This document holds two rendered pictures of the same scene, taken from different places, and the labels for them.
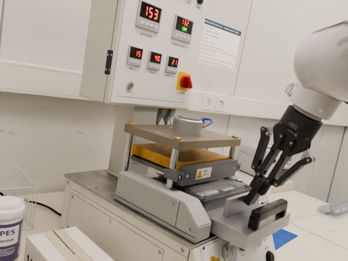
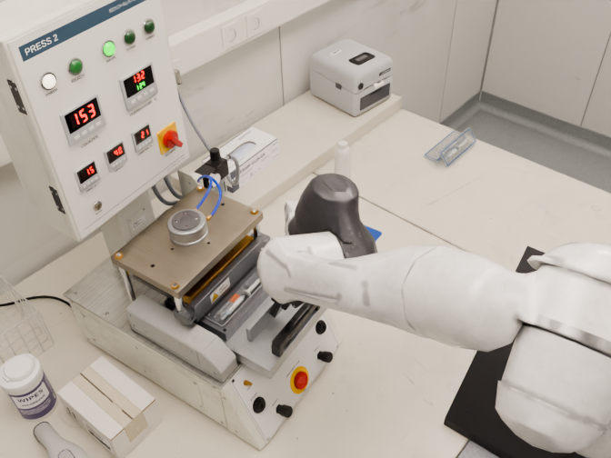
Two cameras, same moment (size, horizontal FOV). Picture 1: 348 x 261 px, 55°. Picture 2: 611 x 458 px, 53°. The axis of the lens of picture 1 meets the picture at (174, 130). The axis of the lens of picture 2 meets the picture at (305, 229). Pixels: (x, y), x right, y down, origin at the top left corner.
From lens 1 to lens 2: 0.77 m
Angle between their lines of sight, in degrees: 35
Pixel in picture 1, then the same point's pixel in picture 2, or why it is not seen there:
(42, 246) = (77, 402)
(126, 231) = (156, 360)
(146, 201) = (165, 342)
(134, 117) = (119, 217)
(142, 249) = (178, 377)
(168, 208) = (188, 353)
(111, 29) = (40, 164)
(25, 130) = not seen: outside the picture
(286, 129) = not seen: hidden behind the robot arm
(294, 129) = not seen: hidden behind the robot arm
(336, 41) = (282, 285)
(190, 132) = (193, 243)
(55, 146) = (28, 212)
